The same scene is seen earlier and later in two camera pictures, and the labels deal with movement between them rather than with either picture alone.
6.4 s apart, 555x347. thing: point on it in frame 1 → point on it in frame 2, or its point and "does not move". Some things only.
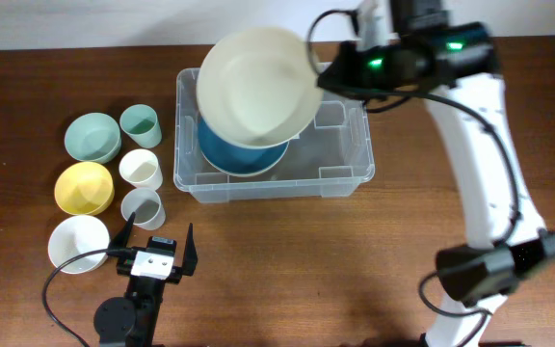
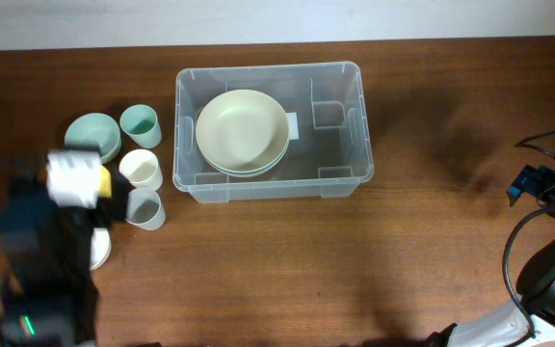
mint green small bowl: (92, 138) does not move
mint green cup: (140, 122) does not move
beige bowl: (257, 88) → (242, 133)
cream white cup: (141, 168) does not move
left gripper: (188, 265) → (114, 207)
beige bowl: (254, 137) → (246, 160)
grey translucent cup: (146, 206) does not move
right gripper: (344, 66) → (530, 180)
